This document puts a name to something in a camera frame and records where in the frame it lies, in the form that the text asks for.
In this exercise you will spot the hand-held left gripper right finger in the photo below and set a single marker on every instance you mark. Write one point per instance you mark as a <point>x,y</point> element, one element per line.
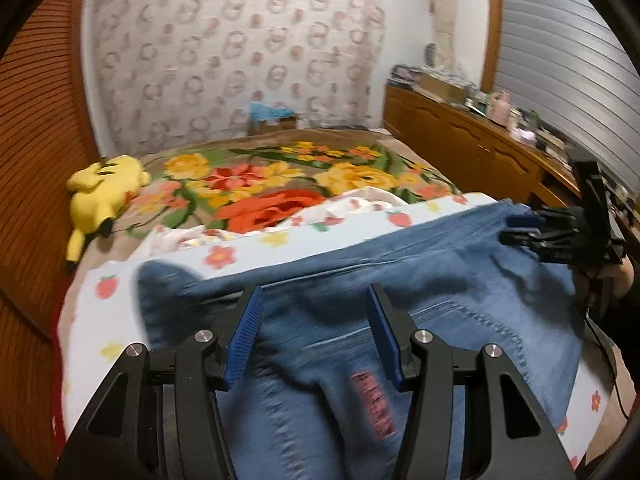
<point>382,330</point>

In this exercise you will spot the wooden louvred wardrobe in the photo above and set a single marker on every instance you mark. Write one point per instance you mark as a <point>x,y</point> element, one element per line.
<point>40,160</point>

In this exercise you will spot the pink bottle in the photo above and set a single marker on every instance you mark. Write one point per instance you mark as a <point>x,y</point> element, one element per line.
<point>501,107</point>

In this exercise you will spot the wooden window frame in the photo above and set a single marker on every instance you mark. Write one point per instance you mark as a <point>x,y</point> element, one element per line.
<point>492,25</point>

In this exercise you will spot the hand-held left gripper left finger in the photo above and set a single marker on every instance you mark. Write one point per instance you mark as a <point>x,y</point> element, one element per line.
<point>245,335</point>

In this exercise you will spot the brown floral blanket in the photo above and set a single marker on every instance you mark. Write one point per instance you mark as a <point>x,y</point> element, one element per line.
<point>280,175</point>

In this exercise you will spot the light blue cloth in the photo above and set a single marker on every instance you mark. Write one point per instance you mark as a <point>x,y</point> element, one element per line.
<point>267,110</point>

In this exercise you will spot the yellow plush toy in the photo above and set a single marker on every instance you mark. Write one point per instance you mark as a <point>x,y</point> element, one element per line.
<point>100,195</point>

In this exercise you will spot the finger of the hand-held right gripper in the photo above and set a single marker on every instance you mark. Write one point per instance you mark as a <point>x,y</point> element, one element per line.
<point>525,241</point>
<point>520,221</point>

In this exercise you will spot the person's right hand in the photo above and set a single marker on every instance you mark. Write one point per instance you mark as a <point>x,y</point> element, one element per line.
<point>625,277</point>

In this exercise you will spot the clutter of small items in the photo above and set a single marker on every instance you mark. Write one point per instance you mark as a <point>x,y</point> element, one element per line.
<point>550,135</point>

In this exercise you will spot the grey window shutter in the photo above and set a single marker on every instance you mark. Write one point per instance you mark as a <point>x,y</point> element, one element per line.
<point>550,35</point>

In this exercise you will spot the white fruit print bed sheet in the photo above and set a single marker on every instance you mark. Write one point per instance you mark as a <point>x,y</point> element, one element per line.
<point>115,320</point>

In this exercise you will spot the small cardboard box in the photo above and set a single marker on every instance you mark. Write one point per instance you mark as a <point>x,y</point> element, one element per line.
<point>275,126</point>

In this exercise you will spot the blue denim pants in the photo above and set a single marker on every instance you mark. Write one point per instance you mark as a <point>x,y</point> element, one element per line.
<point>325,280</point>

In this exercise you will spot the flat cardboard box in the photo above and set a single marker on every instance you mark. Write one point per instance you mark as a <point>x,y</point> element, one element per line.
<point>442,87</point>

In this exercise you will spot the wooden dresser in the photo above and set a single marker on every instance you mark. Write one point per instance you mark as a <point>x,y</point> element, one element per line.
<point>450,135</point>

